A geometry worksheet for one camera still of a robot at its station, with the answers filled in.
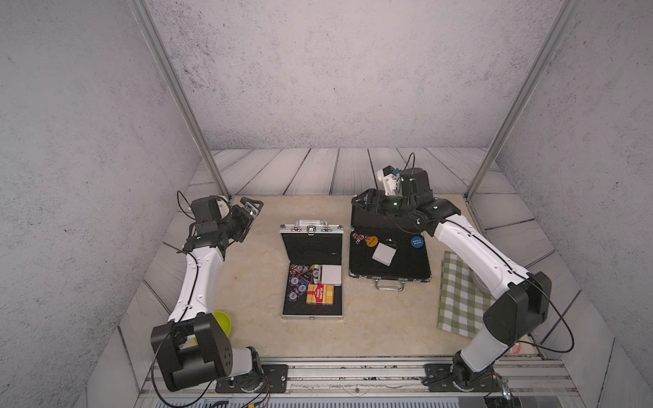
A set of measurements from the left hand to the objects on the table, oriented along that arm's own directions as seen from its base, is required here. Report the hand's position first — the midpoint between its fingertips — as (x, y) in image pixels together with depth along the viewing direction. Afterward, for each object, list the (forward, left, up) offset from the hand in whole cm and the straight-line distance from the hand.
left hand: (262, 210), depth 81 cm
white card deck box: (-3, -41, -22) cm, 47 cm away
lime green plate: (-26, +13, -24) cm, 37 cm away
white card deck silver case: (-11, -21, -23) cm, 33 cm away
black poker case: (+5, -44, -24) cm, 50 cm away
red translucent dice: (+6, -33, -23) cm, 41 cm away
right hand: (-2, -30, +5) cm, 30 cm away
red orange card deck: (-18, -17, -23) cm, 34 cm away
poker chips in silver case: (-11, -10, -24) cm, 28 cm away
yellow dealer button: (+4, -38, -24) cm, 45 cm away
